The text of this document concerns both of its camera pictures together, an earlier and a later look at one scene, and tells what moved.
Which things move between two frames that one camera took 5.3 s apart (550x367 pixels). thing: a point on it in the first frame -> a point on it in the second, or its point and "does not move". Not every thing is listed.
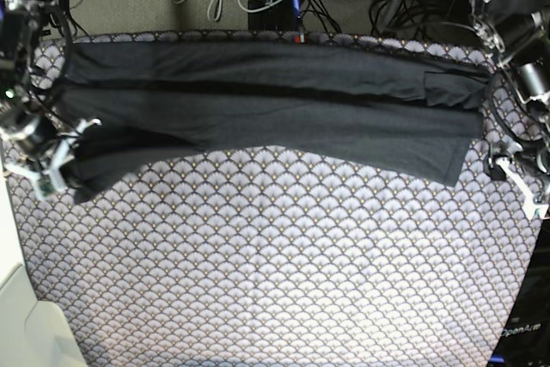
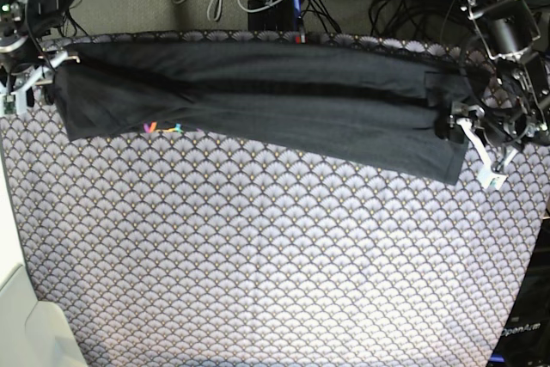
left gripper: (534, 155) -> (468, 122)
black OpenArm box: (525, 341) does not move
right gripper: (39, 140) -> (23, 68)
